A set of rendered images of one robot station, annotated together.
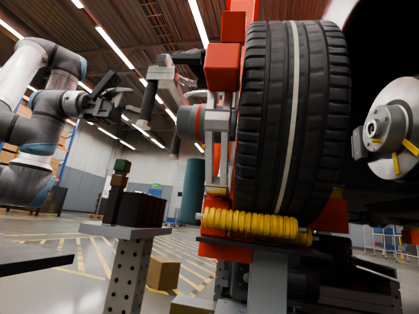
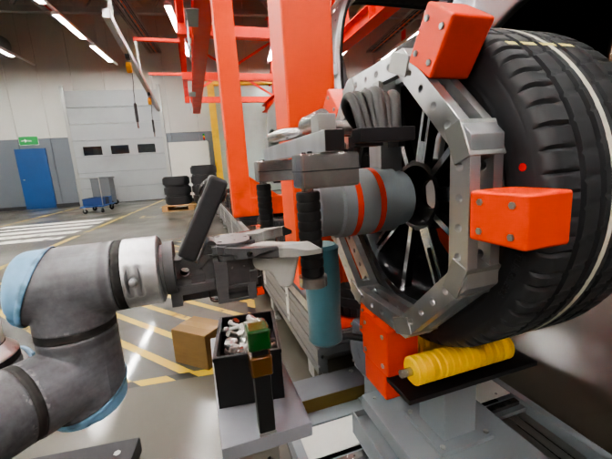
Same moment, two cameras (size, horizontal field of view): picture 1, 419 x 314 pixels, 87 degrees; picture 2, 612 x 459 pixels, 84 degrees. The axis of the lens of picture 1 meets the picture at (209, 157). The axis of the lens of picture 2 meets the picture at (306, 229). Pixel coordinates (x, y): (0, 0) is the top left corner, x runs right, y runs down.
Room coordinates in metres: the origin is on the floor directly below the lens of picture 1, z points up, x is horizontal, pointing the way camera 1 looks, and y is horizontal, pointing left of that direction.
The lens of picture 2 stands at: (0.18, 0.44, 0.93)
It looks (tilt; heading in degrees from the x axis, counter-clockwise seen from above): 11 degrees down; 333
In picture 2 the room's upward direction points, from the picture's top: 4 degrees counter-clockwise
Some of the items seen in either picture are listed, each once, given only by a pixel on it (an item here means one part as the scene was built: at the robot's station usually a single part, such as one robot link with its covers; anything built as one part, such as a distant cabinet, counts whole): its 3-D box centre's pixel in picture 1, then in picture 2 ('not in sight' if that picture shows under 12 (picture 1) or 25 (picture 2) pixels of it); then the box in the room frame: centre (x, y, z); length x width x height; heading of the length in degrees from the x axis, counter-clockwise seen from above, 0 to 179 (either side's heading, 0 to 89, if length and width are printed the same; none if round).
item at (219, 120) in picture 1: (226, 124); (385, 198); (0.76, -0.05, 0.85); 0.54 x 0.07 x 0.54; 171
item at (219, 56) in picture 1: (222, 68); (515, 216); (0.45, 0.00, 0.85); 0.09 x 0.08 x 0.07; 171
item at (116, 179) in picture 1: (119, 180); (260, 362); (0.72, 0.28, 0.59); 0.04 x 0.04 x 0.04; 81
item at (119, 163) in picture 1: (122, 166); (258, 336); (0.72, 0.28, 0.64); 0.04 x 0.04 x 0.04; 81
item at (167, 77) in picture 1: (163, 77); (325, 168); (0.62, 0.18, 0.93); 0.09 x 0.05 x 0.05; 81
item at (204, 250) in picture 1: (227, 228); (402, 348); (0.75, -0.09, 0.48); 0.16 x 0.12 x 0.17; 81
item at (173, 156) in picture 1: (176, 142); (265, 211); (0.96, 0.16, 0.83); 0.04 x 0.04 x 0.16
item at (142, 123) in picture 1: (148, 104); (310, 236); (0.63, 0.21, 0.83); 0.04 x 0.04 x 0.16
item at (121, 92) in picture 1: (120, 98); (286, 265); (0.57, 0.28, 0.81); 0.09 x 0.03 x 0.06; 45
